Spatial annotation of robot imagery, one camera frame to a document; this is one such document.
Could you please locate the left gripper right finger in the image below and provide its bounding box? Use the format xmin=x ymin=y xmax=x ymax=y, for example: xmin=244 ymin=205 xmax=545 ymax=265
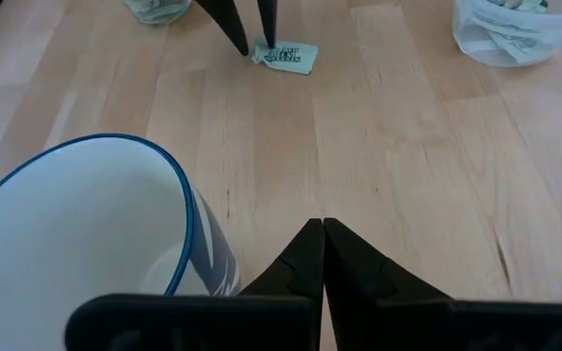
xmin=323 ymin=216 xmax=562 ymax=351

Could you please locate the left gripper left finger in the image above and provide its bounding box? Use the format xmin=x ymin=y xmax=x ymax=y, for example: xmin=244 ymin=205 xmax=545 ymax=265
xmin=63 ymin=217 xmax=325 ymax=351

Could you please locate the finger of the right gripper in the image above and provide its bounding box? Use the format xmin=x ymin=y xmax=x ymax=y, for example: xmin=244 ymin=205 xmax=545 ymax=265
xmin=256 ymin=0 xmax=279 ymax=50
xmin=194 ymin=0 xmax=251 ymax=57

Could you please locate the small clear plastic container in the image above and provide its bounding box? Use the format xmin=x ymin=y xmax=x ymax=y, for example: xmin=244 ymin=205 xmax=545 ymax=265
xmin=123 ymin=0 xmax=193 ymax=26

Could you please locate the clear plastic round container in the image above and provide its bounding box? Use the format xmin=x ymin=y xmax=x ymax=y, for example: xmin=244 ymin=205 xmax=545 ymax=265
xmin=451 ymin=0 xmax=562 ymax=68

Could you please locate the blue white leaf mug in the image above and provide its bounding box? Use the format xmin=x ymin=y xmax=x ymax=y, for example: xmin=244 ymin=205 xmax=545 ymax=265
xmin=0 ymin=133 xmax=242 ymax=351

